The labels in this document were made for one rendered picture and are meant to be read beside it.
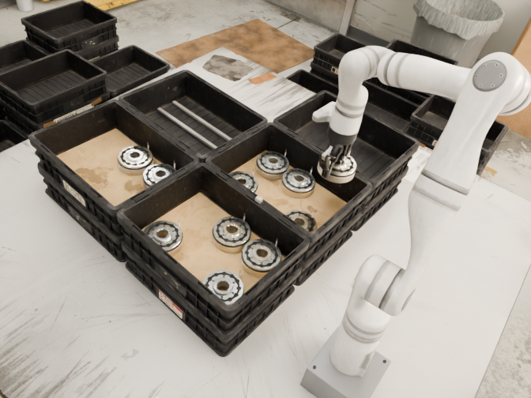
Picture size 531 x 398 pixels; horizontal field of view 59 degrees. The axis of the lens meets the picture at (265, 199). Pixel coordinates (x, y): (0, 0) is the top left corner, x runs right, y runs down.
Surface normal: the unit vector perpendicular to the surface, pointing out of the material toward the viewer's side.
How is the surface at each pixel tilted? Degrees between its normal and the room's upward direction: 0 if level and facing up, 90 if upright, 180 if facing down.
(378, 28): 90
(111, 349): 0
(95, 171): 0
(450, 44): 94
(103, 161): 0
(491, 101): 61
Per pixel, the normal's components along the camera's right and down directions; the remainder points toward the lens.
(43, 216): 0.12, -0.70
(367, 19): -0.60, 0.51
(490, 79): -0.65, -0.06
